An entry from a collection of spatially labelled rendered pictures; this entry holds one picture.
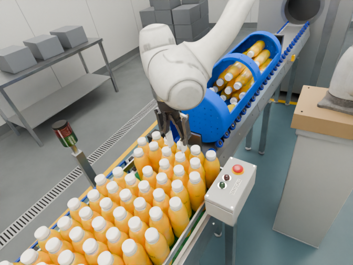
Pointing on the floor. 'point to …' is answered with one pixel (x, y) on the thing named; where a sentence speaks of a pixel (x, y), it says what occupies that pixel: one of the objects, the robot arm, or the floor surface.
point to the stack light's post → (81, 160)
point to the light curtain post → (324, 41)
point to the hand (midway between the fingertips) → (176, 142)
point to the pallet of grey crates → (179, 18)
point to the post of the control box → (230, 243)
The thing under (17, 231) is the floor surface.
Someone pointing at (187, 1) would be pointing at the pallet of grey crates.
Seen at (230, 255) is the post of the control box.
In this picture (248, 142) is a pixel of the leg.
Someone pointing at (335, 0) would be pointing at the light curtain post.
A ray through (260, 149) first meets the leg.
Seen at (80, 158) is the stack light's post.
